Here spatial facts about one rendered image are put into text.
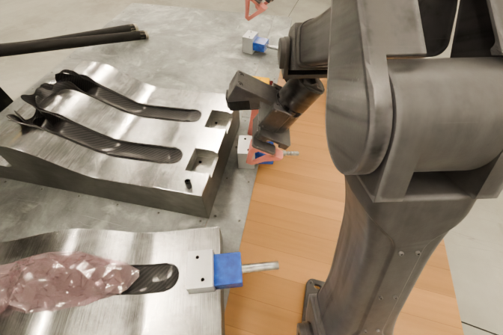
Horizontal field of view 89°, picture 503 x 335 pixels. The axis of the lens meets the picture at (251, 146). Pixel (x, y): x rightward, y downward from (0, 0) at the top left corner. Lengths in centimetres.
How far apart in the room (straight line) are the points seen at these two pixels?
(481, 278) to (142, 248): 148
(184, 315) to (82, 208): 31
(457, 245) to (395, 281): 145
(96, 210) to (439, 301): 62
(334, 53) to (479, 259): 158
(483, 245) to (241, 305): 144
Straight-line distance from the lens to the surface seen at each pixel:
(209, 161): 50
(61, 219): 62
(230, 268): 41
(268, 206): 52
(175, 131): 54
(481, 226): 180
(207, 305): 42
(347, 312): 26
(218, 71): 83
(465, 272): 163
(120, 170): 52
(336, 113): 16
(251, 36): 90
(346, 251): 23
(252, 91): 42
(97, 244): 46
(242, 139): 55
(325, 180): 57
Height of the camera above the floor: 127
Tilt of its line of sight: 51 degrees down
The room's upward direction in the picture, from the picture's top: straight up
